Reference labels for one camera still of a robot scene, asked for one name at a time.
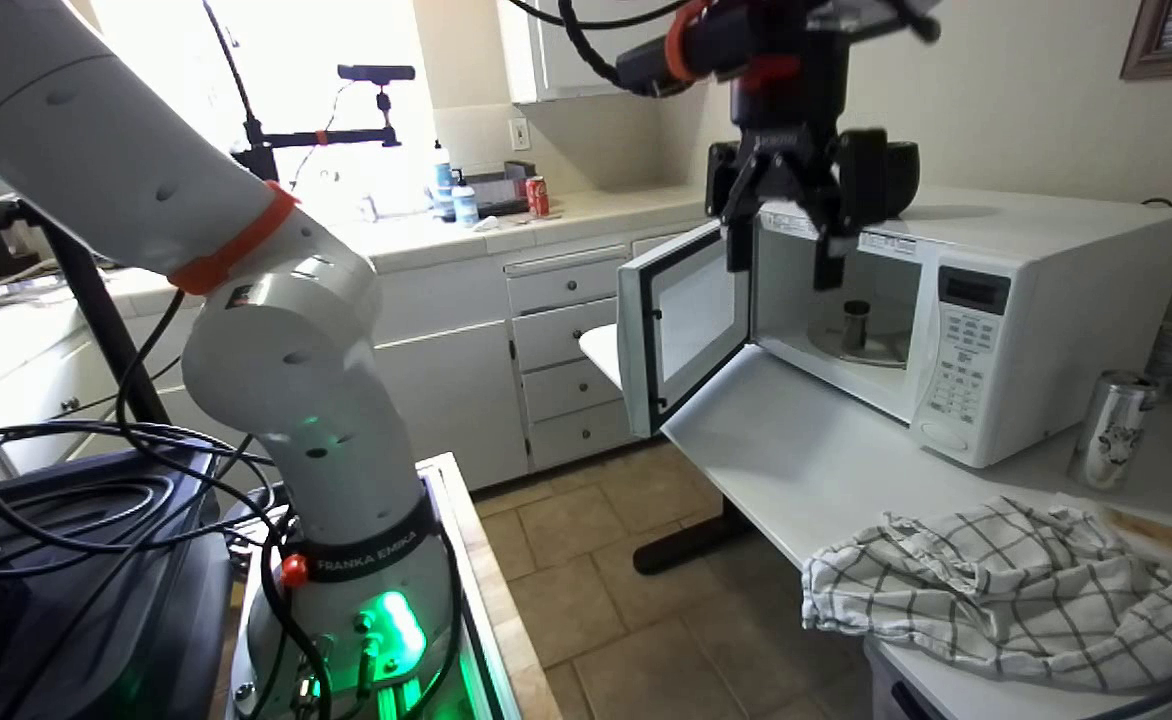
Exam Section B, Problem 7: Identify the dark small counter appliance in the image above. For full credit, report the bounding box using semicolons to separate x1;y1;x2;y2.
468;161;535;220

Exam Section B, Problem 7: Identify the white bin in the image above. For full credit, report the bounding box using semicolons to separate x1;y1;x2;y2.
859;637;1172;720

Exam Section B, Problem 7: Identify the black cable bundle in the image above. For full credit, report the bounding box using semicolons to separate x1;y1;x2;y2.
0;284;335;720

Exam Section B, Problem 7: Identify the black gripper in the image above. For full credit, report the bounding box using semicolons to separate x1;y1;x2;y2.
720;118;859;295

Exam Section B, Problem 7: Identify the brown wooden board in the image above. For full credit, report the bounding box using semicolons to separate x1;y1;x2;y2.
1098;505;1172;563

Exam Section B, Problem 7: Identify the white kitchen counter cabinet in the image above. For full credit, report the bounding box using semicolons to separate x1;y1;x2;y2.
0;185;747;491

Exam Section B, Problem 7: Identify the white microwave oven body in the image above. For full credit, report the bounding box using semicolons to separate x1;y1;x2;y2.
739;185;1172;474

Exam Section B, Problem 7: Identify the black camera on boom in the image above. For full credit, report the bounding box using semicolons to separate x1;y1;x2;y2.
201;0;420;180

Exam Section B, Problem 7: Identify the black table base foot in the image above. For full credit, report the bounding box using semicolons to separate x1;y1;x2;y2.
630;507;765;582

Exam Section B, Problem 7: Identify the black tripod pole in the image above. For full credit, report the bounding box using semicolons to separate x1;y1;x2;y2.
18;196;176;434

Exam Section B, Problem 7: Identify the blue plastic bottle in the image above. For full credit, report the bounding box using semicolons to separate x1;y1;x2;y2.
428;139;463;225

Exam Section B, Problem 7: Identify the black equipment case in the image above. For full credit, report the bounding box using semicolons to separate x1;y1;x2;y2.
0;443;245;720

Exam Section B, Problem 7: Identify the wood edged robot cart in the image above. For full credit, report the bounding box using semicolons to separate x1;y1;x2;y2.
207;448;568;720

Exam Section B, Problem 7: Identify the glass turntable plate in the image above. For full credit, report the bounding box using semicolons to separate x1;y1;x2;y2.
804;320;913;373

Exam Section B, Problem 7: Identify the checkered white dish cloth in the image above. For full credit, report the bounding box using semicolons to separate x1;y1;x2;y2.
796;491;1172;700

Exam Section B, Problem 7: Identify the small metal cup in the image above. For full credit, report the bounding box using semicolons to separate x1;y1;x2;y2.
836;295;877;359

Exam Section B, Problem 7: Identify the white table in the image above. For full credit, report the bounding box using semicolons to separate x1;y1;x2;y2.
577;315;1172;582

